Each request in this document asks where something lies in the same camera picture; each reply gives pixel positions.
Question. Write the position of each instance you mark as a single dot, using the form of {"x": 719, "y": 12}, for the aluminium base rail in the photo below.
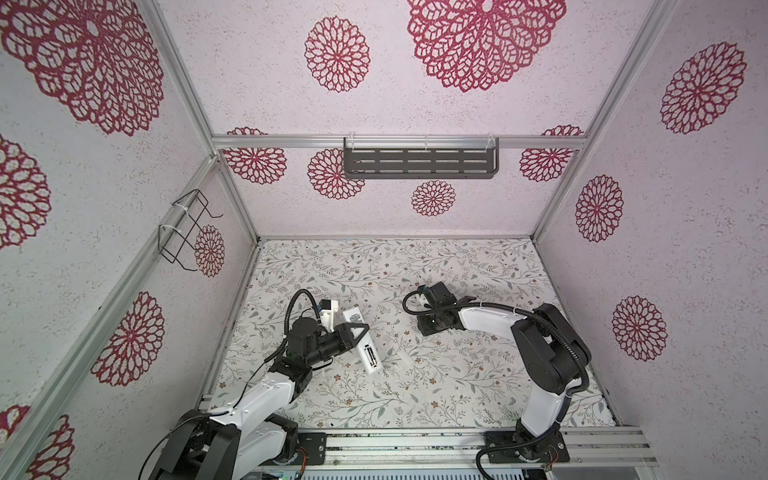
{"x": 462, "y": 452}

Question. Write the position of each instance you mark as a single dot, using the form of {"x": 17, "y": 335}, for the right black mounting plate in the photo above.
{"x": 522, "y": 449}

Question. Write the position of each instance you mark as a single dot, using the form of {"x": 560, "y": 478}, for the black wire wall rack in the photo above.
{"x": 193, "y": 242}

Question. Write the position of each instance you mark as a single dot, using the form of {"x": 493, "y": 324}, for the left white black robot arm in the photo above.
{"x": 231, "y": 441}

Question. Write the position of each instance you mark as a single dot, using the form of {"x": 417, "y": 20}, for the white remote control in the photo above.
{"x": 366, "y": 348}

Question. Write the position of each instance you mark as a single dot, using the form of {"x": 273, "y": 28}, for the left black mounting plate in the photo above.
{"x": 307, "y": 449}

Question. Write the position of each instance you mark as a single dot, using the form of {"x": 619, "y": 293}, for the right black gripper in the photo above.
{"x": 423, "y": 327}

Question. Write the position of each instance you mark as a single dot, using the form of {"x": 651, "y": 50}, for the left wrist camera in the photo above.
{"x": 327, "y": 311}

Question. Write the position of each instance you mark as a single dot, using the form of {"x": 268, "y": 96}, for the white battery compartment cover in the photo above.
{"x": 405, "y": 358}

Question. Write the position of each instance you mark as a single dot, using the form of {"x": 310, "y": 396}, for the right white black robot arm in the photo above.
{"x": 555, "y": 357}

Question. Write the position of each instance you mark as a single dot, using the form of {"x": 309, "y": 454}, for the black mounting plate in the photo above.
{"x": 522, "y": 449}
{"x": 307, "y": 449}

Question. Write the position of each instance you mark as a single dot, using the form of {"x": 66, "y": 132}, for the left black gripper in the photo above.
{"x": 345, "y": 337}

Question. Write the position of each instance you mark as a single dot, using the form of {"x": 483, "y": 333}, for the grey slotted metal shelf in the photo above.
{"x": 420, "y": 163}

